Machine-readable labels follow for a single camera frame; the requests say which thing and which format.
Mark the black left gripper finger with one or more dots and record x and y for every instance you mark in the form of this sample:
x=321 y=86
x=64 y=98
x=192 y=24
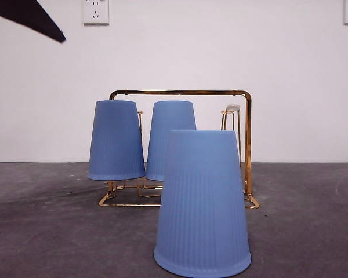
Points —
x=26 y=16

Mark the blue ribbed plastic cup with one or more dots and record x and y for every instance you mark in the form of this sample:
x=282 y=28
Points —
x=116 y=142
x=203 y=202
x=174 y=121

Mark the translucent white peg cap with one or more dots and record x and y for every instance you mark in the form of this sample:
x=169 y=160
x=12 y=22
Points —
x=231 y=107

